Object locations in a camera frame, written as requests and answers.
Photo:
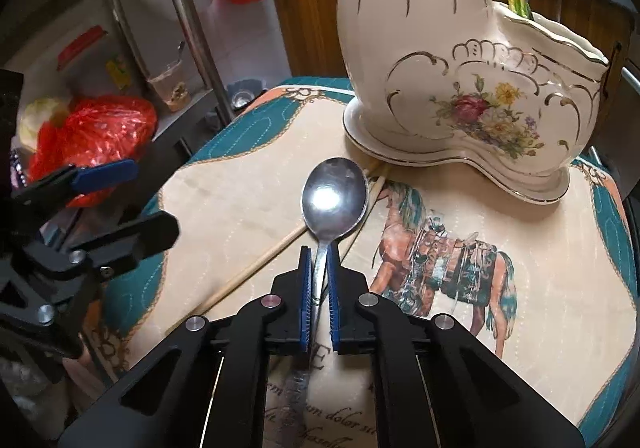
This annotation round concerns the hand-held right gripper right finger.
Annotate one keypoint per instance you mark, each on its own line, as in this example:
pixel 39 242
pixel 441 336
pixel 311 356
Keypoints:
pixel 334 300

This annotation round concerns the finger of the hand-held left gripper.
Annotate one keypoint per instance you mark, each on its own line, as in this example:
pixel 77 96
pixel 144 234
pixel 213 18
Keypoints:
pixel 105 174
pixel 140 233

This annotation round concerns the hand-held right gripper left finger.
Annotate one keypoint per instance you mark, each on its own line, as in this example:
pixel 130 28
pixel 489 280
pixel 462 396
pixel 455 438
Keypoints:
pixel 304 300

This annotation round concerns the large silver spoon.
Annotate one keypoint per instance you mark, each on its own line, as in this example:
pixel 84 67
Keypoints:
pixel 332 198

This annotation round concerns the cream ceramic drip tray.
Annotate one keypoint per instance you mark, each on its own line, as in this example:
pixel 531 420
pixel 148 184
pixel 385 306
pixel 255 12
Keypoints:
pixel 530 190

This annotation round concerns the cream floral ceramic utensil holder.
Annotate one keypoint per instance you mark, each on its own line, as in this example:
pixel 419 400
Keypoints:
pixel 400 28

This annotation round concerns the crumpled red plastic bag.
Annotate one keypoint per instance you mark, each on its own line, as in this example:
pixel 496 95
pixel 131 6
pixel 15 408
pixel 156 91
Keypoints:
pixel 100 128

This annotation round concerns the wooden chopstick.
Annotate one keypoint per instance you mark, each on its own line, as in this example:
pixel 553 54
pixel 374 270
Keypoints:
pixel 250 272

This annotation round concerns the pale yellow bag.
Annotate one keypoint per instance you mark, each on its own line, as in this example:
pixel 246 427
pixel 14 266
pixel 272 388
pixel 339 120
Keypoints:
pixel 42 121

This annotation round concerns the printed horse table mat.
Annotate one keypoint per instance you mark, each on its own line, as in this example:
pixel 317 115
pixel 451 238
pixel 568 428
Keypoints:
pixel 225 208

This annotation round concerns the yellow packet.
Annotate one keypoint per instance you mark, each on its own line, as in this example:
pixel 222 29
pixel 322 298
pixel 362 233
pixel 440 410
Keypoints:
pixel 118 74

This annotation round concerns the clear plastic drink cup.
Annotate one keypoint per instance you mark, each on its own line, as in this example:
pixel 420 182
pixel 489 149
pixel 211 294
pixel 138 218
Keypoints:
pixel 170 88

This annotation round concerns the red lid plastic container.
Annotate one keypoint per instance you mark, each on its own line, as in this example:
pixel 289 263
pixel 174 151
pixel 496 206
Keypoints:
pixel 82 48

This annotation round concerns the grey trash bin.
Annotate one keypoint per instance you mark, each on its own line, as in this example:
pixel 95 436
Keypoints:
pixel 245 96

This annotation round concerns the white plastic bag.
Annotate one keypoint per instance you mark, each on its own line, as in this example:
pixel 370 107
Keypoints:
pixel 150 13

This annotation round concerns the chrome metal shelf rack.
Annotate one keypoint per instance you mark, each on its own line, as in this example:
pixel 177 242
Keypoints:
pixel 185 3

